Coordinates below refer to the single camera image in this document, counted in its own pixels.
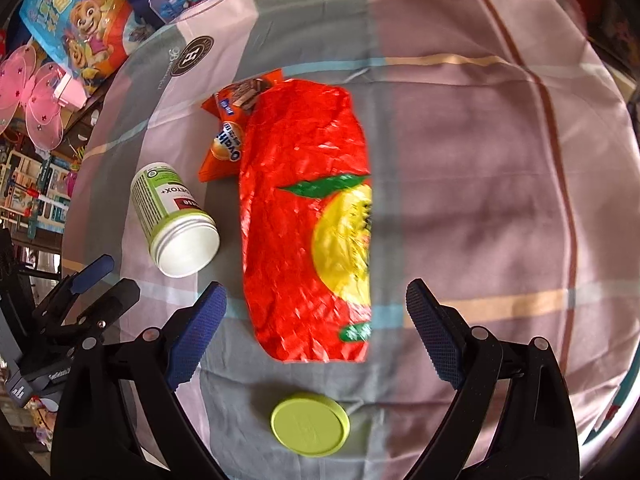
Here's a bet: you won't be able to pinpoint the white jar with green label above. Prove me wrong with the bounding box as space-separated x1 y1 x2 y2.
130 161 221 278

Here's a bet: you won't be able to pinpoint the pink butterfly wings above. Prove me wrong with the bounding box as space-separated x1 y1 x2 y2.
0 45 68 153

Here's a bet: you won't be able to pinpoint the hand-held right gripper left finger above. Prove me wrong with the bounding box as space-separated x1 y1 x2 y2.
50 281 228 480

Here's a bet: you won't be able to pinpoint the orange snack packet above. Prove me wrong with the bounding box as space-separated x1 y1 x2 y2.
197 69 286 183

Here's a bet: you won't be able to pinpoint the toy shelf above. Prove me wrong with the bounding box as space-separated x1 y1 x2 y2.
0 130 81 241

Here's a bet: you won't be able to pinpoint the red foil wrapper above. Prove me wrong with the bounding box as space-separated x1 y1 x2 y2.
239 79 375 363

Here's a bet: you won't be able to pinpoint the light green round lid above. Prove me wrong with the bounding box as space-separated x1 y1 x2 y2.
270 393 351 457

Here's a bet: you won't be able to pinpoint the cartoon dog printed bag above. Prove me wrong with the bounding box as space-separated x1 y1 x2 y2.
20 0 136 96

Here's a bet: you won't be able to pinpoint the small pink box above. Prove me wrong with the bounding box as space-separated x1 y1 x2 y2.
54 74 89 109

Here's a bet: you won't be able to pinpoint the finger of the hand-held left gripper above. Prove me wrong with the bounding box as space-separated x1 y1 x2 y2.
65 279 142 351
32 254 116 328

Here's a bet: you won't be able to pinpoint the checked tablecloth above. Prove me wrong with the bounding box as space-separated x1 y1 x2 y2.
60 0 640 480

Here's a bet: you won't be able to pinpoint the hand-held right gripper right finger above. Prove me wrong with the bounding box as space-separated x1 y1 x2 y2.
405 278 581 480

